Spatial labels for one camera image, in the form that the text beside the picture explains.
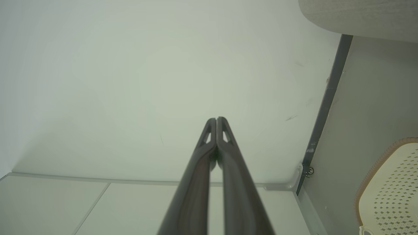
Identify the small black caster wheel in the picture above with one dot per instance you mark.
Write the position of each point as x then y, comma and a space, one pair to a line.
309, 170

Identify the grey metal corner rail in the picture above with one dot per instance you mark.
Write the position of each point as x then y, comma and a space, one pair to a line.
281, 186

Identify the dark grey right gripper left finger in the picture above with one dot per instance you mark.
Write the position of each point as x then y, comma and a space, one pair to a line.
192, 195

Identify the black baseboard strip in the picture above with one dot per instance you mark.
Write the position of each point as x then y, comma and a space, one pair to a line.
326, 98

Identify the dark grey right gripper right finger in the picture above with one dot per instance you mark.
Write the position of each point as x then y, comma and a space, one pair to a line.
241, 202

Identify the white perforated laundry basket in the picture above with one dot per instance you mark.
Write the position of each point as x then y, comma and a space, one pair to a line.
392, 182

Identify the grey fabric sofa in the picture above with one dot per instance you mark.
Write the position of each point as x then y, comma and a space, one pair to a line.
359, 16

